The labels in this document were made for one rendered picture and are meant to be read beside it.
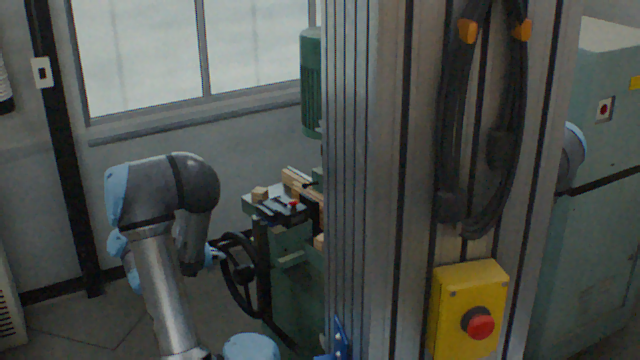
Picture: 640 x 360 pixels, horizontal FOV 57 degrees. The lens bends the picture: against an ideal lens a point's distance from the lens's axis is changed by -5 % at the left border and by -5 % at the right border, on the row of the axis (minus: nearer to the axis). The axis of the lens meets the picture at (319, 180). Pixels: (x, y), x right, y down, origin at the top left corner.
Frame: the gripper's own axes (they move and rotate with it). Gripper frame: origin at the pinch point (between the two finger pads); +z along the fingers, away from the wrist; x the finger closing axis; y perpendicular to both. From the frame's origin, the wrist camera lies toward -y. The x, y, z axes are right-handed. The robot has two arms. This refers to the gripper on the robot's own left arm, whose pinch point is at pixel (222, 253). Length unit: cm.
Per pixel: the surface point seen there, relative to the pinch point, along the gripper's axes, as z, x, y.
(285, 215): 11.2, 6.6, -17.2
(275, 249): 12.9, 6.3, -6.3
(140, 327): 45, -96, 78
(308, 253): 22.9, 9.9, -8.1
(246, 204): 22.1, -26.3, -9.8
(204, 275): 84, -115, 55
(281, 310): 39.3, -7.5, 19.9
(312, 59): 1, 3, -62
